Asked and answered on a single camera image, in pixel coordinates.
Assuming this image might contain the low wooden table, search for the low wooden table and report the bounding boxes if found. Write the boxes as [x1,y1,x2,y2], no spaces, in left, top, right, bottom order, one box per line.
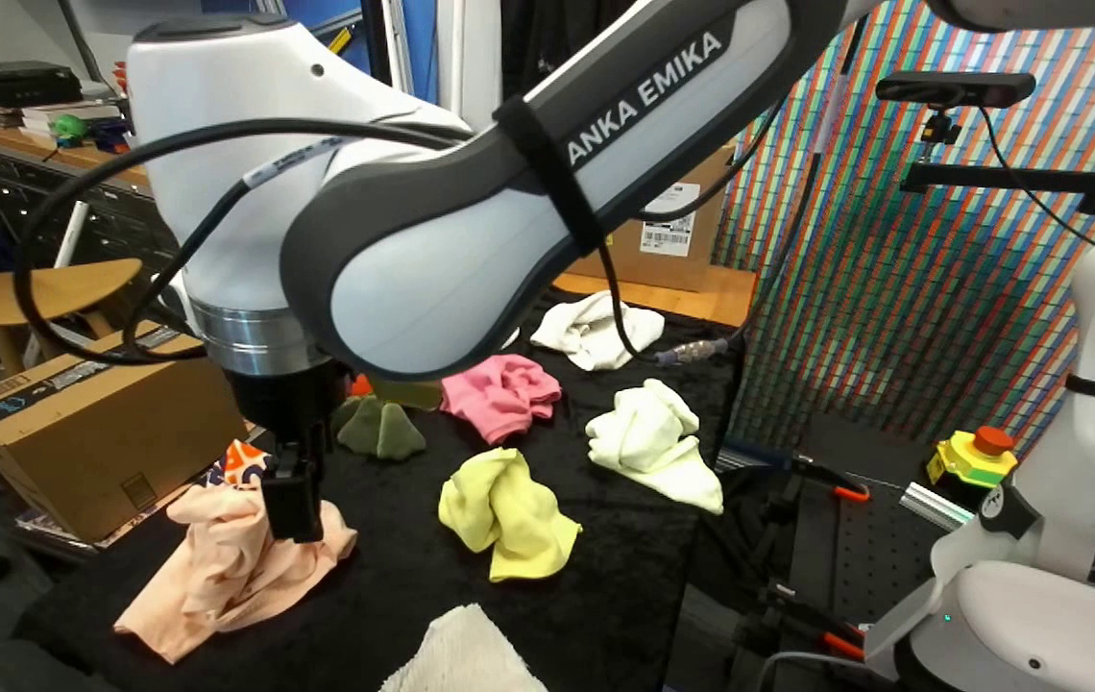
[550,256,762,334]

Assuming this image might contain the wooden stool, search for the wooden stool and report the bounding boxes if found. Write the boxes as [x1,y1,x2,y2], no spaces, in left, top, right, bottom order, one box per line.
[0,256,151,377]

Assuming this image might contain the dark green cloth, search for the dark green cloth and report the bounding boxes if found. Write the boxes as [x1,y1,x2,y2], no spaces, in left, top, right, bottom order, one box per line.
[331,393,431,467]

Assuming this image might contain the black vertical pole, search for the black vertical pole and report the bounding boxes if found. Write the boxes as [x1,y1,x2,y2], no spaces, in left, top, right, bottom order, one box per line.
[361,0,404,94]

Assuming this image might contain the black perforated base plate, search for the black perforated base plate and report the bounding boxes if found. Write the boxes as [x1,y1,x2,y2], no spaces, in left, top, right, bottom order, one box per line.
[785,417,946,647]

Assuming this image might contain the pale green cloth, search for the pale green cloth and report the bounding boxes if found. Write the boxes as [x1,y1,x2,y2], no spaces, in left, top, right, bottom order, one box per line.
[581,377,728,521]

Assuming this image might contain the yellow red emergency stop button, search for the yellow red emergency stop button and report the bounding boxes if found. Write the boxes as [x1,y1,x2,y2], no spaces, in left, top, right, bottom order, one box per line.
[924,424,1022,491]

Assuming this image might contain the cardboard box with white label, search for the cardboard box with white label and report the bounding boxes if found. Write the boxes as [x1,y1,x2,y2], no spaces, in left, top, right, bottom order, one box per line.
[608,151,741,297]

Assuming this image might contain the colourful patterned backdrop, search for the colourful patterned backdrop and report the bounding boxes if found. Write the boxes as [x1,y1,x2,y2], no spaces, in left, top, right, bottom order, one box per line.
[712,0,1095,467]

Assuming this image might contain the pink cloth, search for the pink cloth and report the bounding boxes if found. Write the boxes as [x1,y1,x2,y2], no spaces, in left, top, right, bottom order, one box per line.
[436,350,566,449]

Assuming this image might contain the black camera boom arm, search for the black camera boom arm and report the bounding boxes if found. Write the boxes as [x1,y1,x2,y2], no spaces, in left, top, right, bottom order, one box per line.
[897,151,1095,218]

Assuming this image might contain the cream white towel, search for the cream white towel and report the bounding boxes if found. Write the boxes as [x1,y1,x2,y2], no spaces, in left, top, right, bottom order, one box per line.
[527,290,671,377]

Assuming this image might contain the silver metal bar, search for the silver metal bar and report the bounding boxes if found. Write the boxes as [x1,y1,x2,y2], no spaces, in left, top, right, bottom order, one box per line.
[894,479,985,534]

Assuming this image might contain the small green object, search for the small green object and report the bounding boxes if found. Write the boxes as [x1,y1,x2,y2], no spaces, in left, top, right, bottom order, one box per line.
[47,111,91,148]

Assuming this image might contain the wooden top workbench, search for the wooden top workbench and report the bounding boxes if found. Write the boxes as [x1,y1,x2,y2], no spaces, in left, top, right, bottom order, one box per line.
[0,99,210,340]

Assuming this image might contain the black equipment case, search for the black equipment case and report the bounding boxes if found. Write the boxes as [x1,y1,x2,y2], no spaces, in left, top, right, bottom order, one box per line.
[0,62,83,108]

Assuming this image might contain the black table cover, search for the black table cover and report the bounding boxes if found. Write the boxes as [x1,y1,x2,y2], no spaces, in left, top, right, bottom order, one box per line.
[13,284,751,692]

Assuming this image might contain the small white cloth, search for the small white cloth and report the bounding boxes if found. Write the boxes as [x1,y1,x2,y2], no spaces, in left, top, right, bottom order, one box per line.
[374,602,552,692]

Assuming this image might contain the yellow cloth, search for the yellow cloth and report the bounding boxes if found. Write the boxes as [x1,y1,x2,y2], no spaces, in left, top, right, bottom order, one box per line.
[433,448,584,588]

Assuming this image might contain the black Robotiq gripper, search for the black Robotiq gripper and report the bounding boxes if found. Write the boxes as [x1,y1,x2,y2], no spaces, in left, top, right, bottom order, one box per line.
[233,363,347,545]

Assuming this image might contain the orange handled clamp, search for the orange handled clamp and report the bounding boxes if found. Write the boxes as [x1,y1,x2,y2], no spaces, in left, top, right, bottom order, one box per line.
[762,581,873,667]
[722,438,877,508]

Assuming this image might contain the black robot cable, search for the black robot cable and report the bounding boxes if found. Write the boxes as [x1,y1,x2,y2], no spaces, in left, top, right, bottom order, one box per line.
[13,115,652,377]

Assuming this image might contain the black stereo camera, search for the black stereo camera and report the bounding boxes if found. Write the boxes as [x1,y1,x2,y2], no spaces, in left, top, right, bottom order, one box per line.
[873,70,1036,148]

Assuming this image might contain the cardboard box with black tape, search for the cardboard box with black tape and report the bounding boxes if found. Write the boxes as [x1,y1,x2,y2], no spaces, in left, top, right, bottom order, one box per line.
[0,320,251,545]

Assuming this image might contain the peach cloth with orange print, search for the peach cloth with orange print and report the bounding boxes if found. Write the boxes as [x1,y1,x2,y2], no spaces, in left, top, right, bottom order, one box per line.
[110,438,361,668]

